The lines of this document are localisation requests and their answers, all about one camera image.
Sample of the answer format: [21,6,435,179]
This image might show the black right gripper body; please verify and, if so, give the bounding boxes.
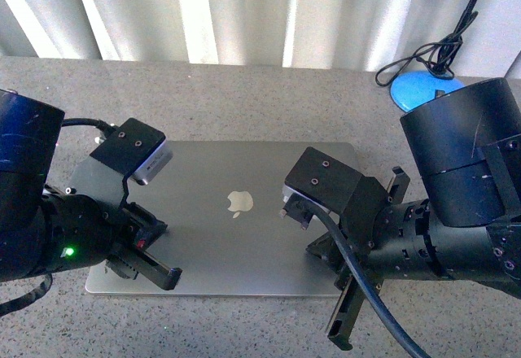
[305,177,390,266]

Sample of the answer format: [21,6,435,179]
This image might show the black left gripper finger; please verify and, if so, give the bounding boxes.
[107,247,182,290]
[123,202,168,236]

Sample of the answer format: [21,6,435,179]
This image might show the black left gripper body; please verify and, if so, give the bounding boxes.
[42,158,169,277]

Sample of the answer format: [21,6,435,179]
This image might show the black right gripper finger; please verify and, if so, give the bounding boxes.
[326,270,366,351]
[387,166,410,205]

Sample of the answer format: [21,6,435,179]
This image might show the grey Apple laptop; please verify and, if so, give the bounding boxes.
[67,140,363,298]

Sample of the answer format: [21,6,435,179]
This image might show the blue lamp base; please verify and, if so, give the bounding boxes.
[390,71,465,112]

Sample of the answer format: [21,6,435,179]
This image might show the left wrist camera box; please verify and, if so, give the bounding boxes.
[90,118,173,186]

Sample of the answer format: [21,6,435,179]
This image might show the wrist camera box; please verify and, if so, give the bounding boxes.
[283,146,367,235]
[90,118,173,186]

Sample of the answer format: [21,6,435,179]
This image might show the black right camera cable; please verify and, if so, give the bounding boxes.
[299,201,432,358]

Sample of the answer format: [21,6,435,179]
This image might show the black camera cable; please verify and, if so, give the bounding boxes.
[299,201,432,358]
[60,117,119,133]

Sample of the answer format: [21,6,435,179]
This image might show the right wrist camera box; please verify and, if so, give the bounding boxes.
[283,146,367,235]

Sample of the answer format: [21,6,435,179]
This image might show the black left camera cable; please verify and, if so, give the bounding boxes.
[60,117,119,133]

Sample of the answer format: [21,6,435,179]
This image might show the black lamp cable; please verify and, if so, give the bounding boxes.
[374,11,479,87]

